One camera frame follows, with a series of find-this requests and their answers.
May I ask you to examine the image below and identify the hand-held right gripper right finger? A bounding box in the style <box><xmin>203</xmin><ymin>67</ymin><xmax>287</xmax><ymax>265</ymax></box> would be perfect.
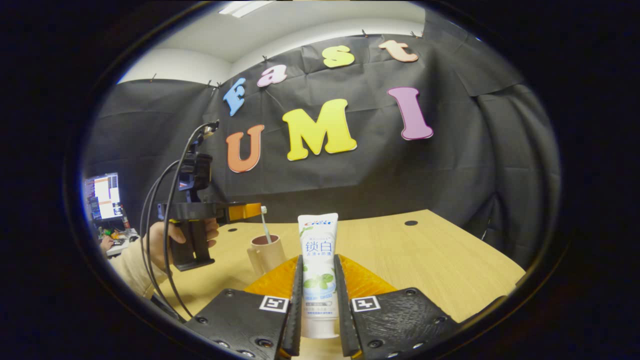
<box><xmin>333</xmin><ymin>254</ymin><xmax>461</xmax><ymax>360</ymax></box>

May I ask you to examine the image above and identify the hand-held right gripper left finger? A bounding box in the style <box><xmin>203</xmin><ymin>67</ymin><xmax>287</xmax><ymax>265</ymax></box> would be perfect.
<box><xmin>185</xmin><ymin>254</ymin><xmax>305</xmax><ymax>360</ymax></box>

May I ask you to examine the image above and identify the pale green toothbrush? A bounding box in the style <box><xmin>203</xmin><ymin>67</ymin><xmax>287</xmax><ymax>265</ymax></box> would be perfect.
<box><xmin>259</xmin><ymin>205</ymin><xmax>274</xmax><ymax>245</ymax></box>

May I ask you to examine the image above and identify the beige cup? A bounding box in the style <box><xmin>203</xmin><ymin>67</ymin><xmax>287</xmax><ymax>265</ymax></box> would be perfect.
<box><xmin>247</xmin><ymin>234</ymin><xmax>287</xmax><ymax>277</ymax></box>

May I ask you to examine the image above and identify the white toothpaste tube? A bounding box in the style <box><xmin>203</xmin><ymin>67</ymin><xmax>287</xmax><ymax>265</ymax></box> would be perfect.
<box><xmin>297</xmin><ymin>213</ymin><xmax>340</xmax><ymax>340</ymax></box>

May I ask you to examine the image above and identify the wooden desktop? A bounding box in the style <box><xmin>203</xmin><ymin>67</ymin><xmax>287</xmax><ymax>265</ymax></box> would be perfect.
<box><xmin>150</xmin><ymin>209</ymin><xmax>527</xmax><ymax>360</ymax></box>

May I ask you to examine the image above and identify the white side table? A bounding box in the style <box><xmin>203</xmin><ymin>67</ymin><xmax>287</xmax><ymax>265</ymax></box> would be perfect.
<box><xmin>97</xmin><ymin>227</ymin><xmax>142</xmax><ymax>259</ymax></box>

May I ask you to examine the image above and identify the computer monitor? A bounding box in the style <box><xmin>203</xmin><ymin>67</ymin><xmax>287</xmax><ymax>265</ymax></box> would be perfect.
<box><xmin>83</xmin><ymin>172</ymin><xmax>125</xmax><ymax>222</ymax></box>

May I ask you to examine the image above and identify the black backdrop cloth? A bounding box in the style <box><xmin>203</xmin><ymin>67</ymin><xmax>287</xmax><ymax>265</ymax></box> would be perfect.
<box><xmin>82</xmin><ymin>20</ymin><xmax>562</xmax><ymax>271</ymax></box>

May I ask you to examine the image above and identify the ceiling light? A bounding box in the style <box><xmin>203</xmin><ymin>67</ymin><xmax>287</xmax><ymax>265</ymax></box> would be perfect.
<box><xmin>218</xmin><ymin>0</ymin><xmax>275</xmax><ymax>19</ymax></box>

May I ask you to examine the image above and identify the black cable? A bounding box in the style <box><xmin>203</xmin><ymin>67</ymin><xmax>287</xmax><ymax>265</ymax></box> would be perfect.
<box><xmin>162</xmin><ymin>120</ymin><xmax>221</xmax><ymax>321</ymax></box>
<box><xmin>139</xmin><ymin>160</ymin><xmax>184</xmax><ymax>321</ymax></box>

